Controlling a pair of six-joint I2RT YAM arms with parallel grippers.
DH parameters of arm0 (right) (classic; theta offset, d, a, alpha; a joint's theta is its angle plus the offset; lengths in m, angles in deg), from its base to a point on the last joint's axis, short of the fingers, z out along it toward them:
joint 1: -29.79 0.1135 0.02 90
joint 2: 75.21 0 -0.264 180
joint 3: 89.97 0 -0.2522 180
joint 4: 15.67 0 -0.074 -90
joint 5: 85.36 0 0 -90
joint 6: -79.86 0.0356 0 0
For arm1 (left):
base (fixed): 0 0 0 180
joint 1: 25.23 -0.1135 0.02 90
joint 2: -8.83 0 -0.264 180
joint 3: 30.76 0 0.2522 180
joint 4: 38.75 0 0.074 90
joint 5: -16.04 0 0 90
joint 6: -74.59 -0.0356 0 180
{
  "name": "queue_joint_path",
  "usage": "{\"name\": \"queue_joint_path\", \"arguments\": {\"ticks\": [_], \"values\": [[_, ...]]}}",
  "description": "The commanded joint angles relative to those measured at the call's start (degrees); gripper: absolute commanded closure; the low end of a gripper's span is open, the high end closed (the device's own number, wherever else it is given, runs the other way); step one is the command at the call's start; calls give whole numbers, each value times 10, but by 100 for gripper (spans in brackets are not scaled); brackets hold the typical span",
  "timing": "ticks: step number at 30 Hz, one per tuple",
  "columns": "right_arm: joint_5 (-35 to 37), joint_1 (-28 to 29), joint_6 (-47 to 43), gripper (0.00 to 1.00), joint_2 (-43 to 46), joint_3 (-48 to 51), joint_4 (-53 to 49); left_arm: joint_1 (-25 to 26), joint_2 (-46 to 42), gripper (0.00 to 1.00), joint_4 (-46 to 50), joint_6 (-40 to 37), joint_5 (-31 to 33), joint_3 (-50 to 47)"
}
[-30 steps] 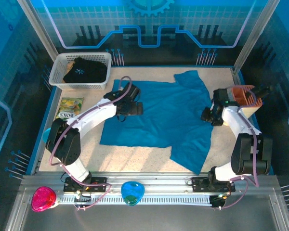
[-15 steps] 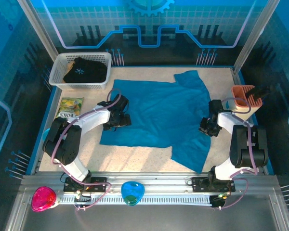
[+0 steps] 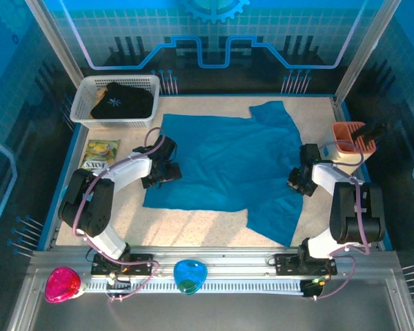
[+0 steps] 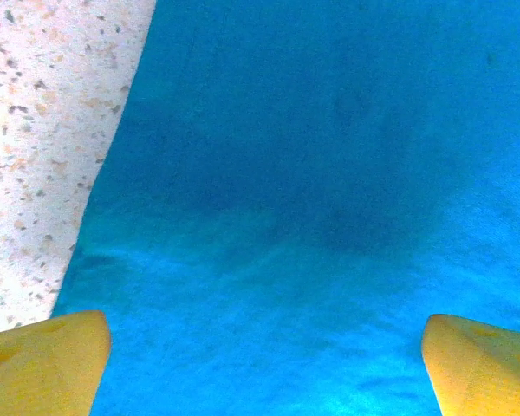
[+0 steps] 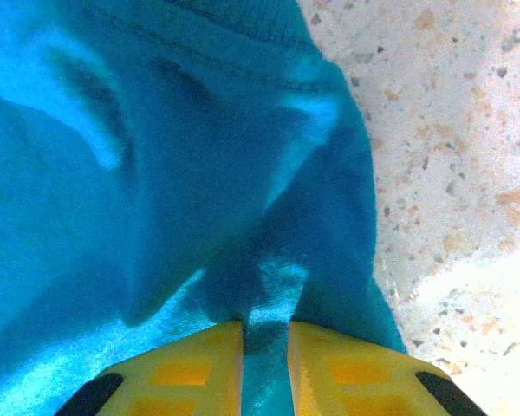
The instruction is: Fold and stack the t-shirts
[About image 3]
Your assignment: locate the black utensil handle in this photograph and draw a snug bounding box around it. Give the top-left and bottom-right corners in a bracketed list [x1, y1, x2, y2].
[353, 122, 388, 144]

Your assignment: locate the aluminium frame post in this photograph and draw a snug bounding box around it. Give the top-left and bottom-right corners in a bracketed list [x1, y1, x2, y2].
[334, 0, 401, 103]
[23, 0, 86, 83]

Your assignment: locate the black t-shirt with blue print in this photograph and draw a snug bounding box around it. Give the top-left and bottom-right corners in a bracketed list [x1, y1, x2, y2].
[90, 81, 155, 120]

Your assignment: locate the beige utensil holder orange top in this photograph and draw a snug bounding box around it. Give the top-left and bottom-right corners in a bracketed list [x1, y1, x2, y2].
[322, 121, 377, 170]

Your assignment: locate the aluminium front rail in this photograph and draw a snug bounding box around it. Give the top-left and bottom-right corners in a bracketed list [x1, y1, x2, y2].
[6, 246, 414, 331]

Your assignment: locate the white slotted cable duct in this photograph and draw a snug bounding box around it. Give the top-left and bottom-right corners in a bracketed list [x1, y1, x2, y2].
[84, 279, 304, 294]

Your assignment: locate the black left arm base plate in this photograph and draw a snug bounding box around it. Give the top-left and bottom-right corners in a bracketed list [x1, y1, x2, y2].
[90, 253, 155, 277]

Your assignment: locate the green yellow snack bag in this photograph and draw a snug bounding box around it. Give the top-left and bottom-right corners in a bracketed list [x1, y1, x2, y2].
[79, 139, 121, 171]

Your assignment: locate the pink translucent plastic container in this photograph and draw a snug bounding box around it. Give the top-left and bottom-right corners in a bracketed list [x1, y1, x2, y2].
[43, 266, 82, 304]

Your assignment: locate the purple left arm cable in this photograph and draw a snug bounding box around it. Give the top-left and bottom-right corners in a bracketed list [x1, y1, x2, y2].
[72, 127, 166, 303]

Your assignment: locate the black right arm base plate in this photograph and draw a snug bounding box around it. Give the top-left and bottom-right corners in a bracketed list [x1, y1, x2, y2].
[274, 253, 337, 277]

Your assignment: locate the blue translucent plastic container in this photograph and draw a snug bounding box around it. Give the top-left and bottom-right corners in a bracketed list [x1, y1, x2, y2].
[173, 260, 208, 296]

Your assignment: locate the white plastic mesh basket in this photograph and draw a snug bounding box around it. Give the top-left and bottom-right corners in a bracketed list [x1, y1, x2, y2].
[70, 74, 161, 130]

